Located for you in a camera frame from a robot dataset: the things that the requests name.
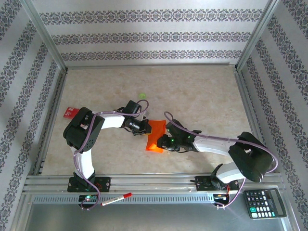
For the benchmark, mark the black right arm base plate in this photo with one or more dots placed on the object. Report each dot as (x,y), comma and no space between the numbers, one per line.
(203,184)

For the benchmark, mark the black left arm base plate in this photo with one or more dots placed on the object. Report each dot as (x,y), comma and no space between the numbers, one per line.
(104,184)

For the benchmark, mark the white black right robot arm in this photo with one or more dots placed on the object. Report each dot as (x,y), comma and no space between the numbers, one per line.
(216,146)

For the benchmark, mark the aluminium back rail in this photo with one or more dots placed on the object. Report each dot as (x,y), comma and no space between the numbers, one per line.
(151,65)

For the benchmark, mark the small green round sticker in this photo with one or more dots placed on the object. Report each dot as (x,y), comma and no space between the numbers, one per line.
(142,95)

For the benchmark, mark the aluminium frame post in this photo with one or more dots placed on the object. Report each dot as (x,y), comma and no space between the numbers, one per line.
(45,34)
(257,34)

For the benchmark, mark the white marker with red cap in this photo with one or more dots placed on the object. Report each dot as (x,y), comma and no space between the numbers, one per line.
(115,199)

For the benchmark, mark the black desk calculator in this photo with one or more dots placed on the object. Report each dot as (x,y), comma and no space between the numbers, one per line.
(264,203)

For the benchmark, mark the aluminium mounting rail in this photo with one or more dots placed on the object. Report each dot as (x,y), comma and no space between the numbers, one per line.
(154,183)

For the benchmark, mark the red card box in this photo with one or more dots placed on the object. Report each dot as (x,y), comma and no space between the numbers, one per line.
(69,112)

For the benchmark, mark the aluminium side rail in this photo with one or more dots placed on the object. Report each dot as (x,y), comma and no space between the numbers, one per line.
(51,120)
(252,120)

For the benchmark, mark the steel shelf sheet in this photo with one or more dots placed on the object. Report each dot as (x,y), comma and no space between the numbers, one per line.
(154,219)

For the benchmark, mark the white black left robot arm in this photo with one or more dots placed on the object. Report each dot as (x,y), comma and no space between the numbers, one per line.
(83,163)

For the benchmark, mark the left controller board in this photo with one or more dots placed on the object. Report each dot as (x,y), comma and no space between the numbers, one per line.
(87,197)

